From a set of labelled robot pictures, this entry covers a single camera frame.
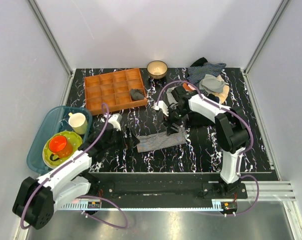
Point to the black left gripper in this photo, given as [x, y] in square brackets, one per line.
[127, 142]

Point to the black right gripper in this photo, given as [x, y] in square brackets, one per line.
[167, 122]

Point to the grey white striped underwear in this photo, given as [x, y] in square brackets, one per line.
[161, 140]

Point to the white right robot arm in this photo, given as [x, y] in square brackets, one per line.
[232, 132]

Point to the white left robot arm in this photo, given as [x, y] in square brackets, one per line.
[39, 198]

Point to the striped grey cloth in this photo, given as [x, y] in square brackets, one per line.
[170, 97]

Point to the orange cloth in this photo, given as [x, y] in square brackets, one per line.
[188, 87]

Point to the dark navy cloth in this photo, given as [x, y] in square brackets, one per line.
[213, 98]

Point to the cream yellow mug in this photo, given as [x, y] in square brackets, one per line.
[78, 122]

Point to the dark blue striped cloth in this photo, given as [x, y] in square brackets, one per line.
[197, 73]

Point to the rolled dark grey sock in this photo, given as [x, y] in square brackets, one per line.
[136, 95]

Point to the beige ceramic bowl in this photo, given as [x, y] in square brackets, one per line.
[157, 69]

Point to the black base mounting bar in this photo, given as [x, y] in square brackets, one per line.
[134, 191]

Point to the beige cloth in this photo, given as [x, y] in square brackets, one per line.
[223, 96]

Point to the orange cup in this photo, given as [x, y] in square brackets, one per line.
[60, 148]

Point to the orange wooden compartment tray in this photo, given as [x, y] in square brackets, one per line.
[114, 90]

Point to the blue plastic bin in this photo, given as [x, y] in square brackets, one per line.
[54, 122]

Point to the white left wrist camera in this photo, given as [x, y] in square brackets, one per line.
[115, 120]

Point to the white slotted cable duct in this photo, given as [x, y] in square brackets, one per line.
[216, 206]

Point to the aluminium frame rail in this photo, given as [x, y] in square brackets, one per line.
[268, 190]

